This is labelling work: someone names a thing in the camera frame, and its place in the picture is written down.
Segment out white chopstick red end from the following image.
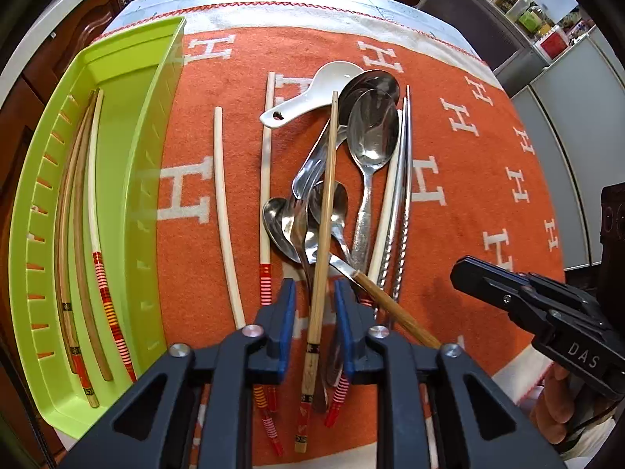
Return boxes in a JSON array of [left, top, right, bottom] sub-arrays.
[[213, 106, 284, 456]]

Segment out white chopstick striped end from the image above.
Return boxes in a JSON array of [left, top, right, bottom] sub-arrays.
[[259, 71, 279, 415]]

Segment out bamboo chopstick red tip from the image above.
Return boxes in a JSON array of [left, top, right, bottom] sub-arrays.
[[54, 102, 100, 409]]

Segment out wooden handled steel spoon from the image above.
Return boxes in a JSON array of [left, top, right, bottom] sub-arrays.
[[307, 235, 442, 349]]

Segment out steel tablespoon patterned handle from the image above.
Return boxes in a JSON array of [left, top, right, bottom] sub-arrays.
[[346, 89, 399, 272]]

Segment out large steel soup spoon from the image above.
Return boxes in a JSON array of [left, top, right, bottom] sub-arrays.
[[291, 70, 400, 200]]

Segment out white ceramic soup spoon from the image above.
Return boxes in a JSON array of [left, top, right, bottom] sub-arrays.
[[259, 61, 363, 129]]

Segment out dark brown wooden chopstick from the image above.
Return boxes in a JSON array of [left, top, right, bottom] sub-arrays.
[[72, 93, 113, 381]]

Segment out person's right hand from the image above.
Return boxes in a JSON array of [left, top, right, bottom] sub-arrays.
[[530, 363, 574, 445]]

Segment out right sleeve cream sweater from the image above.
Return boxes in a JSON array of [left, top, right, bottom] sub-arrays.
[[556, 402, 624, 469]]

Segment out green plastic utensil tray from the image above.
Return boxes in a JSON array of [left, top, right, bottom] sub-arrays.
[[9, 17, 184, 438]]

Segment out stainless dishwasher cabinet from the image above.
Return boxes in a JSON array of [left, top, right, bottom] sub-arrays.
[[417, 0, 548, 97]]

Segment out orange H-pattern blanket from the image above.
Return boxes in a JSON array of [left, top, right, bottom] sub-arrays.
[[92, 1, 568, 467]]

